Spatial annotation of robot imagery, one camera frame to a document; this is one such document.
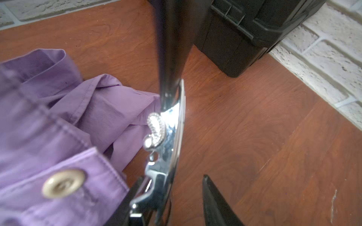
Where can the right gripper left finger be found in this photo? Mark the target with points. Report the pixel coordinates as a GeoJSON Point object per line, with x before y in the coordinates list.
{"type": "Point", "coordinates": [122, 215]}

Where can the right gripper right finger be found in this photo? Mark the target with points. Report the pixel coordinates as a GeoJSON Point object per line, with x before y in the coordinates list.
{"type": "Point", "coordinates": [217, 211]}

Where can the purple trousers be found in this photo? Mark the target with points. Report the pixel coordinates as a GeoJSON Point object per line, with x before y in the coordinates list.
{"type": "Point", "coordinates": [65, 141]}

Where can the black leather belt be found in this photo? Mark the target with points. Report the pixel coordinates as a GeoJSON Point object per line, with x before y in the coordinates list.
{"type": "Point", "coordinates": [177, 25]}

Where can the black plastic toolbox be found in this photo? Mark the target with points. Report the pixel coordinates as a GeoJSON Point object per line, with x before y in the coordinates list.
{"type": "Point", "coordinates": [235, 34]}

